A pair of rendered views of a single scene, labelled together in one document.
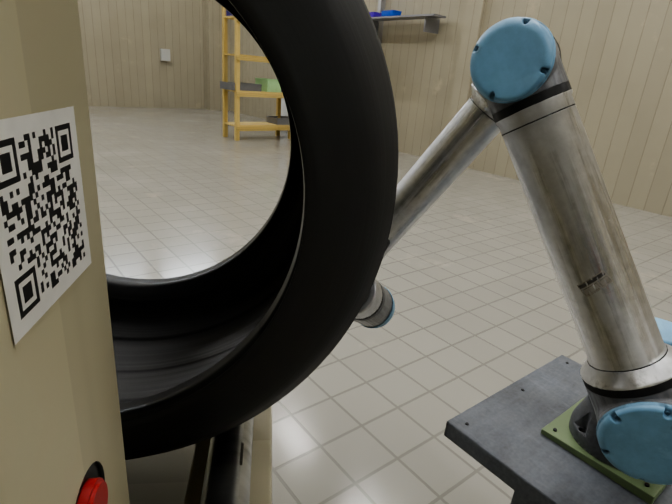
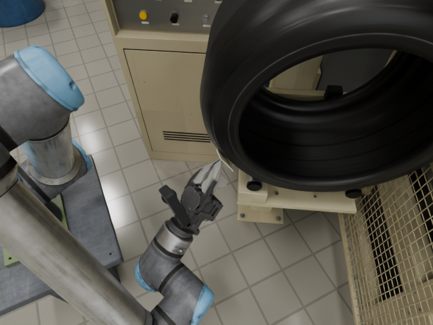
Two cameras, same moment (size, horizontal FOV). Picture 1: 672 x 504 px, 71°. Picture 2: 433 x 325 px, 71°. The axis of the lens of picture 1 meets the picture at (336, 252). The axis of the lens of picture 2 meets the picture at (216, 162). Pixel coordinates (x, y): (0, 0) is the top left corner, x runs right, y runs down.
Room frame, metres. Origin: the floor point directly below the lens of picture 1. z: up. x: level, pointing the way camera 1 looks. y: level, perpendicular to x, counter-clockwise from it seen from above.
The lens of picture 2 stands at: (1.07, 0.13, 1.66)
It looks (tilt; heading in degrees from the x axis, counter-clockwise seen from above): 55 degrees down; 194
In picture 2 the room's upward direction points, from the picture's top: straight up
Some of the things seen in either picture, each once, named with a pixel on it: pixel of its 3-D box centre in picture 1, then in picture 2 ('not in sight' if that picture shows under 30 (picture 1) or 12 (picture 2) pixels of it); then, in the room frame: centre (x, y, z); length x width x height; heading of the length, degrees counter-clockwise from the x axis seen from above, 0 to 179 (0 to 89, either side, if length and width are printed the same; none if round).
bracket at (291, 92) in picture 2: not in sight; (296, 102); (0.24, 0.21, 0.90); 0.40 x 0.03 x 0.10; 99
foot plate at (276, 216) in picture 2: not in sight; (260, 201); (0.16, 0.18, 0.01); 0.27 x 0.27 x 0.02; 9
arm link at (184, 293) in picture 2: not in sight; (185, 297); (0.93, 0.02, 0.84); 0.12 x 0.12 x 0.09; 63
